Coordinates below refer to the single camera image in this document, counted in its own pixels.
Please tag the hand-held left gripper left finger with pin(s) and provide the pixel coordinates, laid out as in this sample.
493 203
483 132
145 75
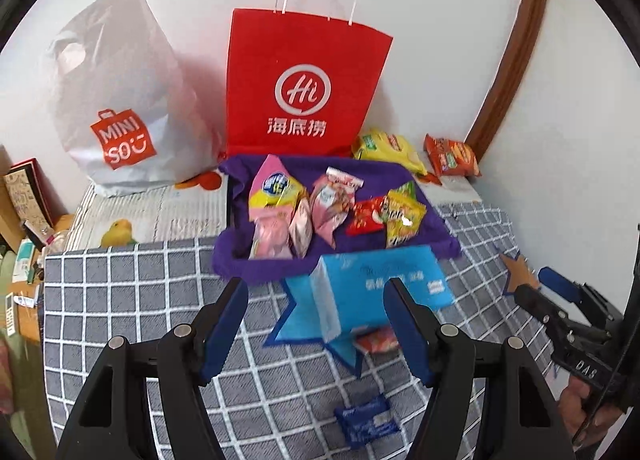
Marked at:
225 335

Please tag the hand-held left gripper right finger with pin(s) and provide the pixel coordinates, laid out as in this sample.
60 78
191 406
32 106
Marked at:
407 335

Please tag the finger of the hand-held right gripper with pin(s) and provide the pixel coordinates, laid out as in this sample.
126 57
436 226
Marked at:
560 285
535 302

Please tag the purple fabric tray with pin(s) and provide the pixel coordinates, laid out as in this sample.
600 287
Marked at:
235 250

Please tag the pink snack packet round print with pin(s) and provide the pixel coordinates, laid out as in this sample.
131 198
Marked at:
270 240

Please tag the shiny pink snack packet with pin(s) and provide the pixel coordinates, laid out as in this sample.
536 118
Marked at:
301 227

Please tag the pink white strawberry snack packet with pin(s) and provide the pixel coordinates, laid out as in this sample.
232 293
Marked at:
332 205

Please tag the person's right hand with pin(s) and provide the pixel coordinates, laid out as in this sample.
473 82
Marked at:
575 405

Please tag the orange red snack packet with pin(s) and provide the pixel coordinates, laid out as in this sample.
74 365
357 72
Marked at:
377 342

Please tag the blue tissue pack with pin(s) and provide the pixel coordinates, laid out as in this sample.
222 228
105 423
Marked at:
365 285

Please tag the grey checked blanket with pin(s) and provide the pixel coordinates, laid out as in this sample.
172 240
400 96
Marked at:
150 290

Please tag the dark blue snack packet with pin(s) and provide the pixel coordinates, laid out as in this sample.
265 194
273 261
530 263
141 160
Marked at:
367 420

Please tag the white printed bedsheet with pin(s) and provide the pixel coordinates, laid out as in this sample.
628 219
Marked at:
165 210

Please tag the green snack packet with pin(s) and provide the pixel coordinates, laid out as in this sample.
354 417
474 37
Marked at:
406 188

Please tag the pink and yellow snack packet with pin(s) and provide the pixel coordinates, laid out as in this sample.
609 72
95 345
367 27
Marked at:
275 187

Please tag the yellow chips packet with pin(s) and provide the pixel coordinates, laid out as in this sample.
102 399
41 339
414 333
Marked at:
387 148

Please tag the white teal small box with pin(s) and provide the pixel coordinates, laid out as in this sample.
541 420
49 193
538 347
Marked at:
29 260

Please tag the pink printed cloth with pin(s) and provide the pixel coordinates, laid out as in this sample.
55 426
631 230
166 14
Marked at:
5 375

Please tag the patterned box red edge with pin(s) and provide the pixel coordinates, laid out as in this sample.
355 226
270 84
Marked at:
27 195

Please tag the brown cardboard box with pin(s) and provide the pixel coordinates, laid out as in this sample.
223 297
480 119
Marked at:
7 220

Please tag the white plastic shopping bag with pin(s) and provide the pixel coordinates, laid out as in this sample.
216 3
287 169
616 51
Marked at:
135 90

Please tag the brown wooden frame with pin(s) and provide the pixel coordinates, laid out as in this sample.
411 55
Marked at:
520 40

